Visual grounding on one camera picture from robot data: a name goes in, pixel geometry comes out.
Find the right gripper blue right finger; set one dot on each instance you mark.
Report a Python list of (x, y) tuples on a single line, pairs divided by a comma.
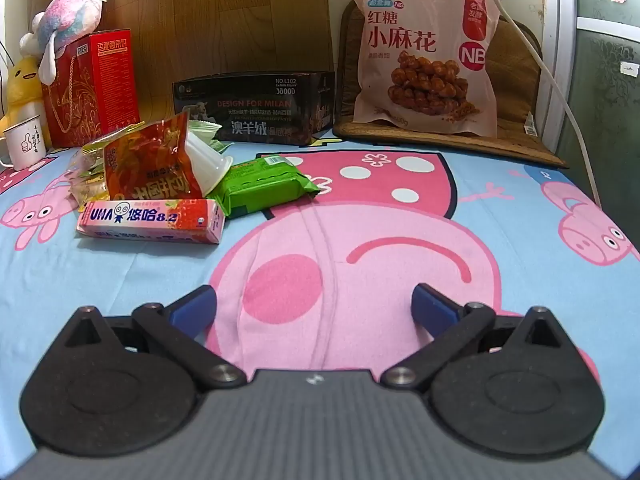
[(455, 330)]

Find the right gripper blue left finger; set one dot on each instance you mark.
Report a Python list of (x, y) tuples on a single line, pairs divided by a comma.
[(173, 331)]

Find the orange red snack packet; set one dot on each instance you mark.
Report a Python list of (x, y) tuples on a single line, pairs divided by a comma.
[(150, 163)]

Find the bright green snack pack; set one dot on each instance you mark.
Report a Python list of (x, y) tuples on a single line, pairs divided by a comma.
[(260, 184)]

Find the green gold foil packet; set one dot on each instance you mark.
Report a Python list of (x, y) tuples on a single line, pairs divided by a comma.
[(85, 172)]

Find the light green snack packet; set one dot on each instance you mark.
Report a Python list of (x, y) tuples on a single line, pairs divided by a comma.
[(207, 133)]

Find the pink candy box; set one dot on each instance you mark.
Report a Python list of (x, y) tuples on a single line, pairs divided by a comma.
[(193, 221)]

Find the white enamel mug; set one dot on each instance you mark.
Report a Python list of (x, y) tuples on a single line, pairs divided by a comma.
[(24, 144)]

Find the black sheep-print box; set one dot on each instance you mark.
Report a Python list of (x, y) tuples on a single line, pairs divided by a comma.
[(289, 108)]

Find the red gift box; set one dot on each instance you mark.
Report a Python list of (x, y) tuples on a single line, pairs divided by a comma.
[(94, 92)]

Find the large pink snack bag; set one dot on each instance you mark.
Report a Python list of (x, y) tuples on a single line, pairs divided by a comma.
[(422, 65)]

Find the brown seat cushion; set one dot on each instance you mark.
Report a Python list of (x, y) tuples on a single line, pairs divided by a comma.
[(513, 74)]

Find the yellow plush toy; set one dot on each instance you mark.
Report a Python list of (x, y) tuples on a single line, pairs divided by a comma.
[(25, 97)]

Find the pink blue plush toy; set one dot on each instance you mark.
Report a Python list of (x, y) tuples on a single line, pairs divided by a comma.
[(62, 23)]

